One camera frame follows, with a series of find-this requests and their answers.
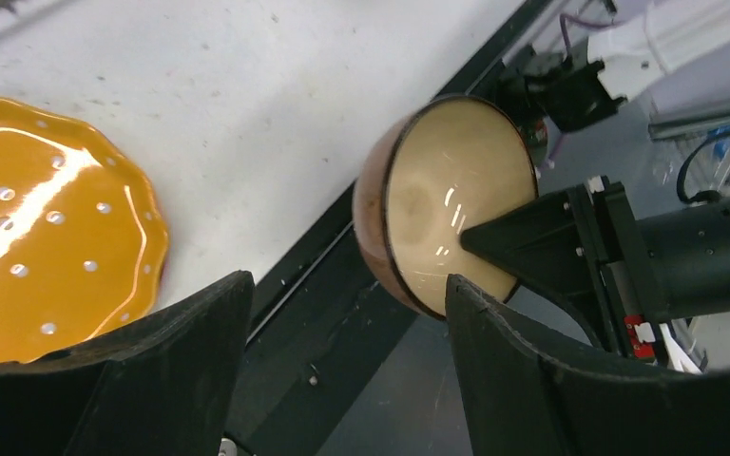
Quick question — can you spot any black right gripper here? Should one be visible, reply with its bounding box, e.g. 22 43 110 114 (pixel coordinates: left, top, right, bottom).
460 182 730 360

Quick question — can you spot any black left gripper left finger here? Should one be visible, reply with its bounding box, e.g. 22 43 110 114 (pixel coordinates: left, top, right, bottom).
0 271 255 455

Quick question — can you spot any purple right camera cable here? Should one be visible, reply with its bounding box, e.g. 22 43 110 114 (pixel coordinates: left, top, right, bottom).
544 12 622 165

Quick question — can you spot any orange polka dot plate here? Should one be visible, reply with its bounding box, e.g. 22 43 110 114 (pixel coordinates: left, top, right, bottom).
0 98 169 364

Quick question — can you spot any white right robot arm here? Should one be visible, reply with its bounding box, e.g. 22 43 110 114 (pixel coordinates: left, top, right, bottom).
460 1 730 373

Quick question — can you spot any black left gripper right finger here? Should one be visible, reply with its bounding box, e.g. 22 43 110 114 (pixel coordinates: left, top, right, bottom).
446 275 730 455

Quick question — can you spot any brown ceramic bowl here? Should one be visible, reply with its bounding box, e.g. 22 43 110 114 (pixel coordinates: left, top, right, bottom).
352 95 538 319

